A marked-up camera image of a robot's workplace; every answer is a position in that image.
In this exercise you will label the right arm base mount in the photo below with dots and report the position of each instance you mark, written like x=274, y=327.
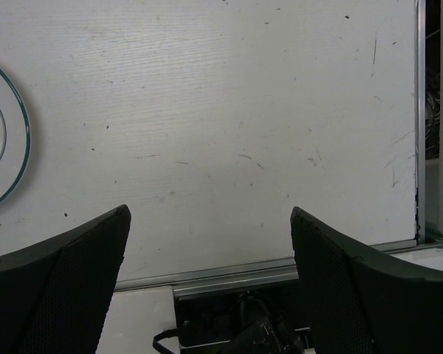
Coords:
x=261, y=320

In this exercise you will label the white plate green rim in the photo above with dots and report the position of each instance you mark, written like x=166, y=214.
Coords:
x=15, y=136

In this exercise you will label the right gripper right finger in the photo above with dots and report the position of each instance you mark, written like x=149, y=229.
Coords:
x=361, y=300

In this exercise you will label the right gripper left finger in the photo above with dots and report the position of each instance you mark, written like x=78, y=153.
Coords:
x=55, y=294

